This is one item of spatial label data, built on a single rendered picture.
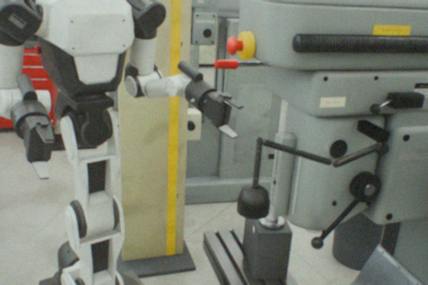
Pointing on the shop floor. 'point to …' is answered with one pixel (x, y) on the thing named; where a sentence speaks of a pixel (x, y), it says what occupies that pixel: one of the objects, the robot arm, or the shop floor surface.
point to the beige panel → (156, 160)
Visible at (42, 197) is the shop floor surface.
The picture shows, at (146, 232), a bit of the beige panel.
